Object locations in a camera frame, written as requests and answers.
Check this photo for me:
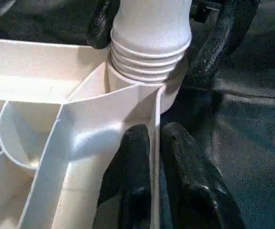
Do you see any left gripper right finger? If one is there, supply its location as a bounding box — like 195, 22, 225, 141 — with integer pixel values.
160, 122, 247, 229

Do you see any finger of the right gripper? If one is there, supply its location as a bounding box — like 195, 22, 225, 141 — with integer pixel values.
87, 0, 122, 50

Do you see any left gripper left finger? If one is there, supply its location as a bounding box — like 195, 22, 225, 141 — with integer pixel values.
96, 124, 156, 229

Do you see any black shiny mat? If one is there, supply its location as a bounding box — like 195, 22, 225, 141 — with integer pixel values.
0, 0, 275, 229

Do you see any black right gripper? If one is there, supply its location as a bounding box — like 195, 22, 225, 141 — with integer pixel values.
179, 0, 257, 90

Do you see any white plastic table top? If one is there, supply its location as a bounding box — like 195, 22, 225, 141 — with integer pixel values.
0, 37, 183, 229

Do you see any white plastic table leg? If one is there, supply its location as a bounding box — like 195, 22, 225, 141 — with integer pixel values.
107, 0, 193, 86

